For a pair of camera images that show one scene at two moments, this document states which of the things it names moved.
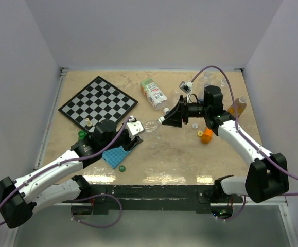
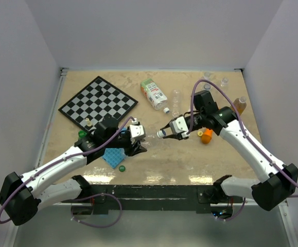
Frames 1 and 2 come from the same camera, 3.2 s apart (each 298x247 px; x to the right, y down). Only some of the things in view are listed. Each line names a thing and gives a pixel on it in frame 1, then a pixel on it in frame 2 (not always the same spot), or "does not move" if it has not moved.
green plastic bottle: [82, 134] does not move
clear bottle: [224, 85] does not move
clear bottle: [151, 126] to [152, 139]
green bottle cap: [122, 168] does not move
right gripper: [175, 118] to [178, 136]
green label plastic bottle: [153, 94] does not move
